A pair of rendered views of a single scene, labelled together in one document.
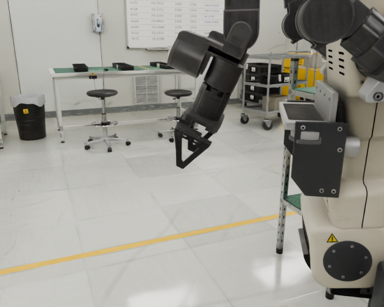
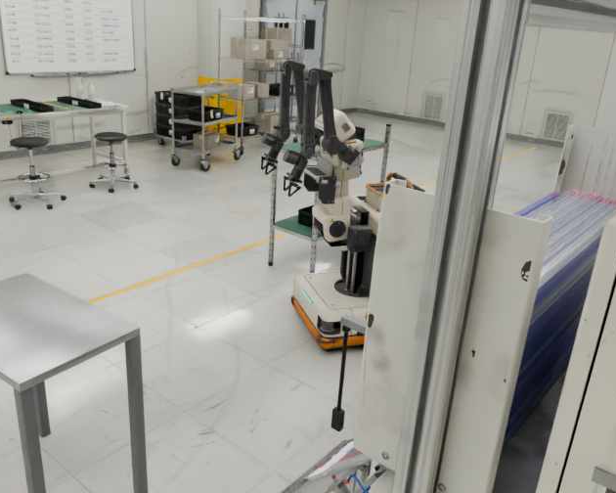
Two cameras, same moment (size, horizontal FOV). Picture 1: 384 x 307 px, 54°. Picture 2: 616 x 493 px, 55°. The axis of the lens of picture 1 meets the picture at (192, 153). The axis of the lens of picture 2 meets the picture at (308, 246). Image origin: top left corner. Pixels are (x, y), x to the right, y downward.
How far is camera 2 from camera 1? 2.51 m
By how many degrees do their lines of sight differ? 29
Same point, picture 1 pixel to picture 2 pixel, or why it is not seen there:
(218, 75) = (302, 163)
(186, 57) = (291, 158)
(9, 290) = not seen: hidden behind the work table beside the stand
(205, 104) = (297, 173)
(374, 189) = (345, 200)
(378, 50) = (347, 156)
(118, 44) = not seen: outside the picture
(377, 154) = (344, 186)
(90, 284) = (152, 302)
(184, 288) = (220, 292)
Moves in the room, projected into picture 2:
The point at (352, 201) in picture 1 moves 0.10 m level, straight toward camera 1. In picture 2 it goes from (338, 204) to (340, 210)
